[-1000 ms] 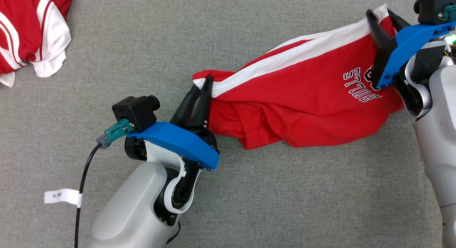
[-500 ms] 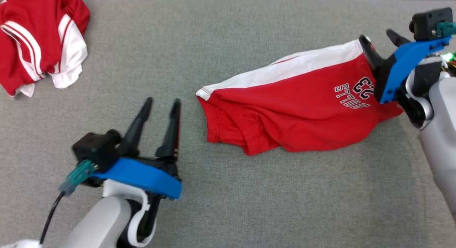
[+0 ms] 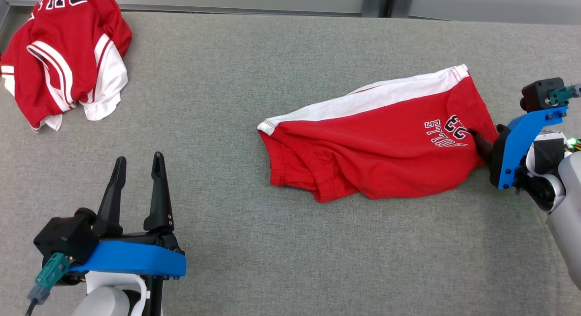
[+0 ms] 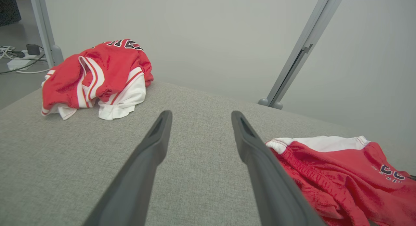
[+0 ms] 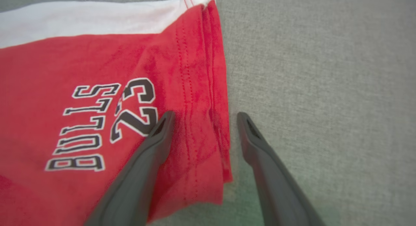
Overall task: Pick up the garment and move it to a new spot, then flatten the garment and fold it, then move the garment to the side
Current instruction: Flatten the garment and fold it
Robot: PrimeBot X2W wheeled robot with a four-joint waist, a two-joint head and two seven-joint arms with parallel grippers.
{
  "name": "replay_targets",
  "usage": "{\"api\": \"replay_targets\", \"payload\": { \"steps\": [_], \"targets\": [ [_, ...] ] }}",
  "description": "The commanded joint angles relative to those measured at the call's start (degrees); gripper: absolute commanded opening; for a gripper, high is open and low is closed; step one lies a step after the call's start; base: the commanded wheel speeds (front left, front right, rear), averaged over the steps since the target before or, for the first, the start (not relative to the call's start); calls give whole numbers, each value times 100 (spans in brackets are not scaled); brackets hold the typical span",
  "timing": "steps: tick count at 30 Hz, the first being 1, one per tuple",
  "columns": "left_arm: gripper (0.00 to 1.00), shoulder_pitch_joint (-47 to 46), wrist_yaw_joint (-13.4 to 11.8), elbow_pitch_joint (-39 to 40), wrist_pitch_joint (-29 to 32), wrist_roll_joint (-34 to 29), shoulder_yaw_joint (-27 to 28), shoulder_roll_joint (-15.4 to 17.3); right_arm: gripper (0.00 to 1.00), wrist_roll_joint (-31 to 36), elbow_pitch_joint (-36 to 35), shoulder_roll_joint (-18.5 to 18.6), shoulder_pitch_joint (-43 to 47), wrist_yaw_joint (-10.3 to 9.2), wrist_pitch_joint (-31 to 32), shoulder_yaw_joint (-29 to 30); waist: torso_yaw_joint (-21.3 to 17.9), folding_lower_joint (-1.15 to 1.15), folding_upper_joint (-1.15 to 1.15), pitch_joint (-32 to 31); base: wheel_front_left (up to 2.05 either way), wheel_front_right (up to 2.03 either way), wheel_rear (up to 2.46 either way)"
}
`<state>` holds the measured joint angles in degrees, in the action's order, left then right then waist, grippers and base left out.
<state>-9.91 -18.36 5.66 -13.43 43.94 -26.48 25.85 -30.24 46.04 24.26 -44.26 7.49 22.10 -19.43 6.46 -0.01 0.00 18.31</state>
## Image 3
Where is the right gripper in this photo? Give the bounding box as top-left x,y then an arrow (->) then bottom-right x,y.
468,124 -> 573,212

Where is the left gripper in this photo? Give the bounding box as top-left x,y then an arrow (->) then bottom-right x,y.
85,152 -> 184,316

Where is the red shorts white side panel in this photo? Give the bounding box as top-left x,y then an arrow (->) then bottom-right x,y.
257,64 -> 500,203

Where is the red white basketball jersey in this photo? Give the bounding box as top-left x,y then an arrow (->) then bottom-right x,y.
0,0 -> 133,133

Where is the blue right camera bracket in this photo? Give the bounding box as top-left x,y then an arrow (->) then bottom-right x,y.
498,106 -> 568,189

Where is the blue camera bracket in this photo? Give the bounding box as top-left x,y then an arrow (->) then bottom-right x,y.
498,106 -> 568,189
68,240 -> 187,280

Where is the blue left camera bracket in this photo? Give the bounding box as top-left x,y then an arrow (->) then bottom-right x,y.
68,240 -> 187,280

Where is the left camera cable teal plug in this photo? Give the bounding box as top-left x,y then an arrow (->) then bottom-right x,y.
26,253 -> 71,316

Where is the grey double partition post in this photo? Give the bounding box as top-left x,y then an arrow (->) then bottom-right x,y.
361,0 -> 411,18

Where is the grey metal floor rail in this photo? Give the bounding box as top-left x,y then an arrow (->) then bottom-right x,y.
9,0 -> 364,15

